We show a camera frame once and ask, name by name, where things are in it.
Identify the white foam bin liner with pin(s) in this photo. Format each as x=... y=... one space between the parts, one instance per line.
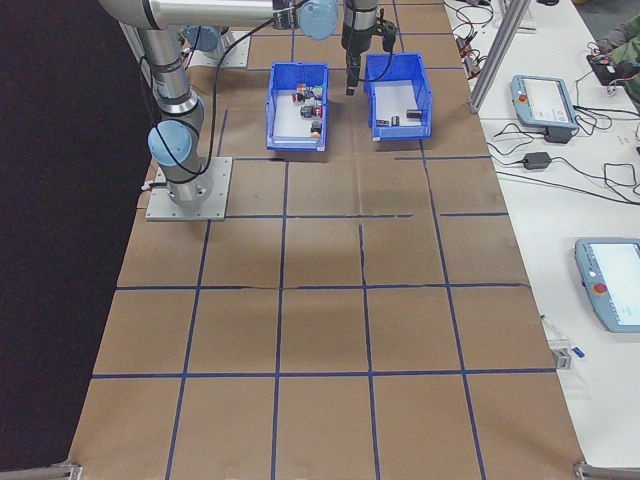
x=287 y=120
x=395 y=97

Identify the small grey metal block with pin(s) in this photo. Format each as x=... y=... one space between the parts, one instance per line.
x=562 y=359

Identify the blue switch storage bin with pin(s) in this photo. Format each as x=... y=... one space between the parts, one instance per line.
x=295 y=72

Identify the large black rotary switch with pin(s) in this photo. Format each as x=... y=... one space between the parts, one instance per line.
x=306 y=111

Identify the white square base plate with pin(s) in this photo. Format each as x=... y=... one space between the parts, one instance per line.
x=220 y=200
x=243 y=52

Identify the yellow push button switch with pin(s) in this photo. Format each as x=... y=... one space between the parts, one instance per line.
x=316 y=128

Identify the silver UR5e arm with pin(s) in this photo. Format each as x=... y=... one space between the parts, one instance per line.
x=165 y=75
x=197 y=37

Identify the light blue teach pendant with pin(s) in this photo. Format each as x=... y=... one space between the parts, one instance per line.
x=542 y=100
x=610 y=280

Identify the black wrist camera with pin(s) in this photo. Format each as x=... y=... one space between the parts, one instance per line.
x=387 y=31

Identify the camouflage sleeved forearm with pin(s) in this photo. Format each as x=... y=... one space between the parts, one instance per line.
x=625 y=40

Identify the aluminium extrusion post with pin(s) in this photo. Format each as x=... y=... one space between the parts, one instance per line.
x=492 y=55

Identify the red push button switch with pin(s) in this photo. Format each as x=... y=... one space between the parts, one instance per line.
x=296 y=98

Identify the blue battery storage bin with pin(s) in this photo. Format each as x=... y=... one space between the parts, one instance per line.
x=395 y=67

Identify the black power adapter brick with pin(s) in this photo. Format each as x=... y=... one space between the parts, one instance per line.
x=537 y=160
x=557 y=135

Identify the black frame cover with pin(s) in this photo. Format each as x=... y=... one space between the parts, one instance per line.
x=50 y=200

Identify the aluminium extrusion bar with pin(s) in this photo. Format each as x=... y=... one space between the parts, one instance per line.
x=50 y=472
x=600 y=472

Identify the green push button switch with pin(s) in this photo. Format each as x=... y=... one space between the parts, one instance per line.
x=314 y=91

